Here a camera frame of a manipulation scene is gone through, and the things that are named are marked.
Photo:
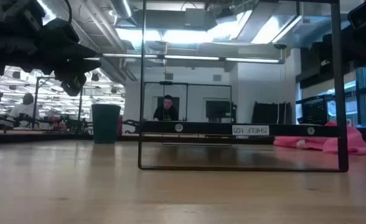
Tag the black metal frame shelf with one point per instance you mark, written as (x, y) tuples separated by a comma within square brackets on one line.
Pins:
[(201, 128)]

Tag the dark green cup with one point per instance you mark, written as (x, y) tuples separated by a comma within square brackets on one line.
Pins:
[(106, 124)]

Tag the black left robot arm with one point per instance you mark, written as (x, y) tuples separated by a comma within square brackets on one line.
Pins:
[(12, 9)]

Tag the long ceiling light tube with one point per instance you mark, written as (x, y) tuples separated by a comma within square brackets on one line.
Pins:
[(189, 57)]

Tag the black monitor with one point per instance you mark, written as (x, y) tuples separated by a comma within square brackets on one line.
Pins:
[(218, 109)]

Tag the pink fuzzy cloth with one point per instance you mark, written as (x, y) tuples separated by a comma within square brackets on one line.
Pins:
[(326, 144)]

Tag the person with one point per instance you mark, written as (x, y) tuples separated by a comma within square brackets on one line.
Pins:
[(167, 112), (22, 110)]

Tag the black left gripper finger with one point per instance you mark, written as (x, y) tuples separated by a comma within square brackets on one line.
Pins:
[(86, 66), (83, 53)]

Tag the black mesh crate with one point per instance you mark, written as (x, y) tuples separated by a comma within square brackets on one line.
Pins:
[(315, 110)]

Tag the black flat panel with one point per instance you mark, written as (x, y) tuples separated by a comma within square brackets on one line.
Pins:
[(270, 113)]

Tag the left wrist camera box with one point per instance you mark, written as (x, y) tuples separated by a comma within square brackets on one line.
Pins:
[(60, 29)]

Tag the black table edge rail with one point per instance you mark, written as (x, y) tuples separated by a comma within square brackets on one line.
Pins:
[(46, 137)]

